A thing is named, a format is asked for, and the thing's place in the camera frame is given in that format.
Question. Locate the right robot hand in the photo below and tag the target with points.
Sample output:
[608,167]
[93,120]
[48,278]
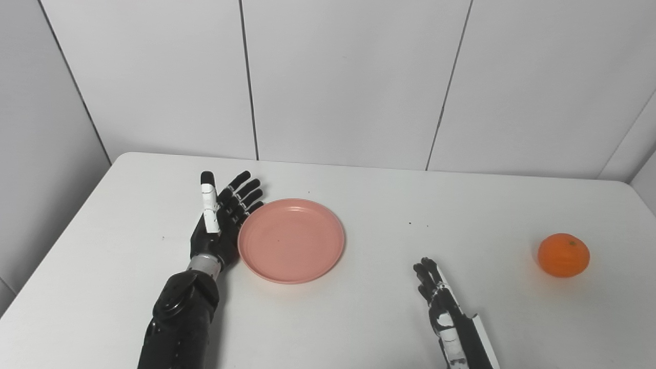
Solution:
[451,323]

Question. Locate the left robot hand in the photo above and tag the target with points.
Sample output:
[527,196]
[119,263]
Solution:
[220,225]

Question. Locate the pink round plate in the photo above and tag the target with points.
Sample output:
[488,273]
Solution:
[291,241]

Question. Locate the orange fruit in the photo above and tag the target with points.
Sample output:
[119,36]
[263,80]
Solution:
[564,255]

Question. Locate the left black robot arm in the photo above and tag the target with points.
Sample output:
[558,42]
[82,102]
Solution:
[182,320]

